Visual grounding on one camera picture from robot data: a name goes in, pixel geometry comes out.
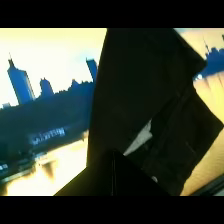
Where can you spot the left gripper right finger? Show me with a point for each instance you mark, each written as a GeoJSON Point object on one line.
{"type": "Point", "coordinates": [133, 181]}

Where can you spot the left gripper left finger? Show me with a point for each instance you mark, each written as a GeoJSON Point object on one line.
{"type": "Point", "coordinates": [96, 181]}

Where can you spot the black pants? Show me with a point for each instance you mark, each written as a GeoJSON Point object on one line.
{"type": "Point", "coordinates": [140, 93]}

